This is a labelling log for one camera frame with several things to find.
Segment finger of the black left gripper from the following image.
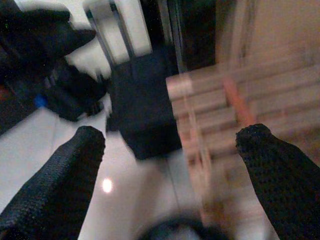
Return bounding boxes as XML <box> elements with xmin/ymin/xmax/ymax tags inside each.
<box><xmin>0</xmin><ymin>29</ymin><xmax>98</xmax><ymax>76</ymax></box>
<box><xmin>0</xmin><ymin>2</ymin><xmax>72</xmax><ymax>43</ymax></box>

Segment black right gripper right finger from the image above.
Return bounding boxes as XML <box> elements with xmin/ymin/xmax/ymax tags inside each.
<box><xmin>235</xmin><ymin>123</ymin><xmax>320</xmax><ymax>240</ymax></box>

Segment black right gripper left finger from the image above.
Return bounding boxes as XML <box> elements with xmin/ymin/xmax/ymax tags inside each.
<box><xmin>0</xmin><ymin>125</ymin><xmax>106</xmax><ymax>240</ymax></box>

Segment black box bin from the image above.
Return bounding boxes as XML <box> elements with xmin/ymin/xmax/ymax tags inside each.
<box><xmin>106</xmin><ymin>53</ymin><xmax>183</xmax><ymax>161</ymax></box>

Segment light wooden slatted pallet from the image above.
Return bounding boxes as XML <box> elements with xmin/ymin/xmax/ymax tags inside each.
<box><xmin>166</xmin><ymin>62</ymin><xmax>320</xmax><ymax>226</ymax></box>

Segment white panel with metal frame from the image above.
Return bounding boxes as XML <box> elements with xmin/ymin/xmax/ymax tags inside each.
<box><xmin>83</xmin><ymin>0</ymin><xmax>154</xmax><ymax>67</ymax></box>

